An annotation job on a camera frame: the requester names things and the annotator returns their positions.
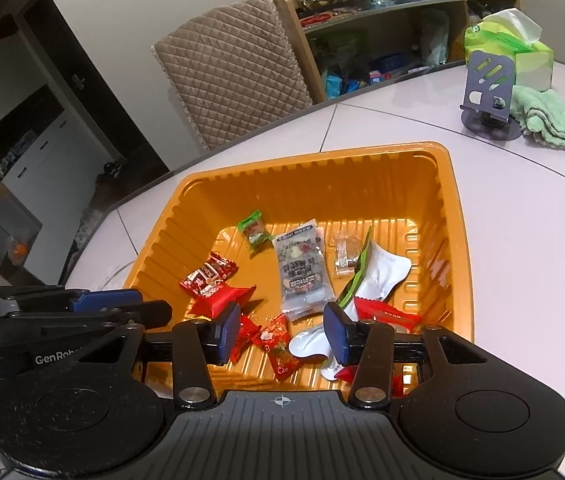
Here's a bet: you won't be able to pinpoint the red scissors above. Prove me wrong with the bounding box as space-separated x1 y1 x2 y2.
301 11 336 27

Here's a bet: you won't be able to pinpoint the white cabinet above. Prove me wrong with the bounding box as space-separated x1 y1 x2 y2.
1 109 124 213

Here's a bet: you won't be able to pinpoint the grey phone stand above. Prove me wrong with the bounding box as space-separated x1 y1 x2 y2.
459 50 523 141

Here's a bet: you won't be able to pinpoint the clear pack dark snack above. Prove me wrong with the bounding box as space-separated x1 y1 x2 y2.
272 218 336 322

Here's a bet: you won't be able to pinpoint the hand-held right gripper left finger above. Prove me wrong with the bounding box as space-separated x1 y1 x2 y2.
106 302 243 412

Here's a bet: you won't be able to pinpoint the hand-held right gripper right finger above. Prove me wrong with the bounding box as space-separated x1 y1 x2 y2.
323 302 489 409

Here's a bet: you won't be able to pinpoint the orange plastic tray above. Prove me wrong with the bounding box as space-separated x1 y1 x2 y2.
122 141 477 402

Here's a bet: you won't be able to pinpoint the red foil twisted candy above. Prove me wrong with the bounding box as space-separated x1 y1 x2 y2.
230 312 262 365

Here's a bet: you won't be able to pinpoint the green cloth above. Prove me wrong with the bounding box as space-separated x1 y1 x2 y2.
510 85 565 151

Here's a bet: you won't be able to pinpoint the green tissue pack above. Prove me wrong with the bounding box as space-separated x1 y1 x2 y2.
464 8 555 92

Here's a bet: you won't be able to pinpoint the large red foil packet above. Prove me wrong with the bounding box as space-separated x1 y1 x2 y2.
335 296 422 399

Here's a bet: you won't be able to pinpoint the wooden shelf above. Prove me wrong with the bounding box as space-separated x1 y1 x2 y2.
271 0 521 107

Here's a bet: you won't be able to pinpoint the red patterned candy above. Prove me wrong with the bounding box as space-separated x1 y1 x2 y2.
252 312 299 382

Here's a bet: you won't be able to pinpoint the clear brown candy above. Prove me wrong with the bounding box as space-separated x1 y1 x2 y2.
333 230 363 277

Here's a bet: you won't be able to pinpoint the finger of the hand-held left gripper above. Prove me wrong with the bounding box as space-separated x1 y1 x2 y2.
0 285 142 314
10 299 173 333

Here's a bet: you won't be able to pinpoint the torn silver pouch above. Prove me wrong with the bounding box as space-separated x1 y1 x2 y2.
289 226 412 382

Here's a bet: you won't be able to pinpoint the red candy white print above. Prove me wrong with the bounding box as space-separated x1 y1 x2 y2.
179 251 240 298

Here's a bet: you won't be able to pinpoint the quilted beige chair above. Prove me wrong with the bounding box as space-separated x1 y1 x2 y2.
150 0 314 152

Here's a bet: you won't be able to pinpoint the plain red snack packet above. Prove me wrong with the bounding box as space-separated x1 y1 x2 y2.
190 282 257 320

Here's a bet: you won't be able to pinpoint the green candy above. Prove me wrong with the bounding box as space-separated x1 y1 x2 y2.
237 209 274 252

